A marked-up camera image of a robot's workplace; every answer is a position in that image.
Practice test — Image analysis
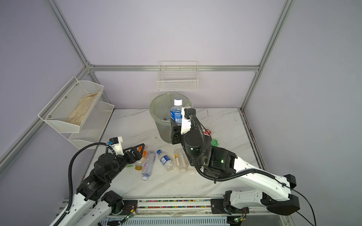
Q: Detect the small blue label bottle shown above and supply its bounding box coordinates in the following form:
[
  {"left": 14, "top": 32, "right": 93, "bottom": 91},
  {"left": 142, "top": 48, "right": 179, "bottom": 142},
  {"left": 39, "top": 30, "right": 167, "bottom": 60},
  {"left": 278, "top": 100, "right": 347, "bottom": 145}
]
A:
[{"left": 156, "top": 150, "right": 174, "bottom": 171}]

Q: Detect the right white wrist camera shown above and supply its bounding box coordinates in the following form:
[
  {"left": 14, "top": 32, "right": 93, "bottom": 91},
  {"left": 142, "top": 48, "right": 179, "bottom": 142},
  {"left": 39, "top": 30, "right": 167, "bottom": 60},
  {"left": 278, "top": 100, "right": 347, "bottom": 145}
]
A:
[{"left": 181, "top": 107, "right": 196, "bottom": 135}]

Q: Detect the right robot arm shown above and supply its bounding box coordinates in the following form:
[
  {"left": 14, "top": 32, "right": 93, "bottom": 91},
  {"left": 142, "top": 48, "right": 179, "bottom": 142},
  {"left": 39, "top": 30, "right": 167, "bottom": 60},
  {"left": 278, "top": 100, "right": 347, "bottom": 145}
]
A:
[{"left": 170, "top": 120, "right": 300, "bottom": 216}]

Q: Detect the red label crushed bottle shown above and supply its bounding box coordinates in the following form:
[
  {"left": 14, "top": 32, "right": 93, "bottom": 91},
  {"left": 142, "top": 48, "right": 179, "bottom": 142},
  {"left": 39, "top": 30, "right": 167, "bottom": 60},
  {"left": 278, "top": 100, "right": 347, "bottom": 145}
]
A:
[{"left": 204, "top": 129, "right": 212, "bottom": 138}]

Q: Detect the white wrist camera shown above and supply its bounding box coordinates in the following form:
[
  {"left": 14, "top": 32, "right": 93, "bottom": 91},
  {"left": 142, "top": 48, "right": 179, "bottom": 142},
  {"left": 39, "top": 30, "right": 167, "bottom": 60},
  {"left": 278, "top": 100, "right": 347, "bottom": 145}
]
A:
[
  {"left": 108, "top": 137, "right": 124, "bottom": 156},
  {"left": 181, "top": 107, "right": 196, "bottom": 135}
]

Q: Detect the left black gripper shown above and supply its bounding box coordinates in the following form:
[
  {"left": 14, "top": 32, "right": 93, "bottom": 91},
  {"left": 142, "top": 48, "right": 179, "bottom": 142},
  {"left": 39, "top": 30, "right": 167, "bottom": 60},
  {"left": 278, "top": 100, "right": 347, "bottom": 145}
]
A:
[{"left": 107, "top": 143, "right": 144, "bottom": 182}]

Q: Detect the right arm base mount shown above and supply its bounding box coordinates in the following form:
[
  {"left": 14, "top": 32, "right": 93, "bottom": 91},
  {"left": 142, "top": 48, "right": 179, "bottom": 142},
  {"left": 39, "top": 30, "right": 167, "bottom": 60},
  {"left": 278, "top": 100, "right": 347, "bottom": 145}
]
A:
[{"left": 210, "top": 199, "right": 249, "bottom": 215}]

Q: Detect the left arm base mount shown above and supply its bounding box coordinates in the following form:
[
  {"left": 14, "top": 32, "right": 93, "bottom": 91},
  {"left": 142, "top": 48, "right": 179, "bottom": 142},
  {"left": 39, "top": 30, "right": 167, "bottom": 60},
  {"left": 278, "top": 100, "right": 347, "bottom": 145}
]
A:
[{"left": 111, "top": 200, "right": 138, "bottom": 216}]

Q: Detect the green soda bottle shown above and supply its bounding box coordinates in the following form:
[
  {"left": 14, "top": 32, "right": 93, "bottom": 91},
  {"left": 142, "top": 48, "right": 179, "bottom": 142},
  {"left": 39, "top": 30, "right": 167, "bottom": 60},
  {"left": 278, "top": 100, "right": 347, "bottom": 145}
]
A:
[{"left": 211, "top": 138, "right": 219, "bottom": 147}]

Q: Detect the grey mesh waste bin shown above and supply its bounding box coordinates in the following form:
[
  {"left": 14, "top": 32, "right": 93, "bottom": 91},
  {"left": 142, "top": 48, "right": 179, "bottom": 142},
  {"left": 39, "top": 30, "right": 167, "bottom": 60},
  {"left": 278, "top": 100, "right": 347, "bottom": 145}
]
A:
[{"left": 149, "top": 93, "right": 192, "bottom": 143}]

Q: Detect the beige cloth in shelf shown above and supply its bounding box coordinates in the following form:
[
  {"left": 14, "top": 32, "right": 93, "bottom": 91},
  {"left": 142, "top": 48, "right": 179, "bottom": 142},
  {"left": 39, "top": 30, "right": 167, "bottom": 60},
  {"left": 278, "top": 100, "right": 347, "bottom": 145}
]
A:
[{"left": 66, "top": 92, "right": 100, "bottom": 126}]

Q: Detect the right black cable conduit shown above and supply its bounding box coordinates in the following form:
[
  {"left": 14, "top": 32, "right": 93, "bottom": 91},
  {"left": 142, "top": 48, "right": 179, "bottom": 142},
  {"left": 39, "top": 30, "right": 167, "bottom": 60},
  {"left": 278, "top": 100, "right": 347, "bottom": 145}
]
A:
[{"left": 189, "top": 114, "right": 283, "bottom": 187}]

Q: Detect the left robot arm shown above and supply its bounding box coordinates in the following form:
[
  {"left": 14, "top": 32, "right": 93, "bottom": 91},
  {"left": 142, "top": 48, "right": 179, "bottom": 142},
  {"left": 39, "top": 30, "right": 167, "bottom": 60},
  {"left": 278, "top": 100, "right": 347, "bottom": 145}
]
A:
[{"left": 52, "top": 142, "right": 145, "bottom": 226}]

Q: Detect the aluminium front rail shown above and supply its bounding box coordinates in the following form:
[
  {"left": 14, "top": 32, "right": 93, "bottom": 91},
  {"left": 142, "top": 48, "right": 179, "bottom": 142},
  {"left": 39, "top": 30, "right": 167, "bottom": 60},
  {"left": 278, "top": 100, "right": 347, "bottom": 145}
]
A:
[{"left": 55, "top": 196, "right": 290, "bottom": 218}]

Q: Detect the white mesh two-tier shelf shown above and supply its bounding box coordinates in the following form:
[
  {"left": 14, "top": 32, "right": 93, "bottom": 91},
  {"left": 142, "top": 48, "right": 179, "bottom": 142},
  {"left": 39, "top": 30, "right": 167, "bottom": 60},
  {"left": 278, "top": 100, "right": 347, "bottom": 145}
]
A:
[{"left": 38, "top": 77, "right": 114, "bottom": 149}]

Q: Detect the crushed clear bottle white cap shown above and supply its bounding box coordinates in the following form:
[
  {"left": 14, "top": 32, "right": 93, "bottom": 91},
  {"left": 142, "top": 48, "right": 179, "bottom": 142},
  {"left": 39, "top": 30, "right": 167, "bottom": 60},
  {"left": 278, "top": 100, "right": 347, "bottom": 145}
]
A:
[{"left": 142, "top": 151, "right": 156, "bottom": 181}]

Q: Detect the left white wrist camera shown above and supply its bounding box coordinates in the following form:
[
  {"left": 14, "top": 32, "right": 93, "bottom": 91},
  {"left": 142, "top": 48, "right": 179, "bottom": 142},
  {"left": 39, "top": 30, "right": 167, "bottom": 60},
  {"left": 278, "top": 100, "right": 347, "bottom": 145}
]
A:
[{"left": 108, "top": 137, "right": 124, "bottom": 156}]

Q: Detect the white wire wall basket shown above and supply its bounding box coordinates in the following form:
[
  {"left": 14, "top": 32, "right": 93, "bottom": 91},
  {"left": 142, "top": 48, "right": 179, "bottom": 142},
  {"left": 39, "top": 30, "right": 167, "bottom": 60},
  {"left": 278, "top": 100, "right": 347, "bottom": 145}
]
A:
[{"left": 156, "top": 61, "right": 199, "bottom": 91}]

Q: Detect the clear yellow label bottle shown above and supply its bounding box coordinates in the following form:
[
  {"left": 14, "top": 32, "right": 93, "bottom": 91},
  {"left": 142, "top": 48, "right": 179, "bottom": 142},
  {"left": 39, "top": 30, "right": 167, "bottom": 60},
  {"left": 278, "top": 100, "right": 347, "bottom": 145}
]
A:
[{"left": 173, "top": 149, "right": 189, "bottom": 173}]

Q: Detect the orange label bottle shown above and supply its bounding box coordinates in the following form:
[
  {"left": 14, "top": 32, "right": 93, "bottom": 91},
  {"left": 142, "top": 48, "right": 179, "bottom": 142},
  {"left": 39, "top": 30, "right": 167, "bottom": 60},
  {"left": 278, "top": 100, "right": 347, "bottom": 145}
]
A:
[{"left": 135, "top": 147, "right": 148, "bottom": 171}]

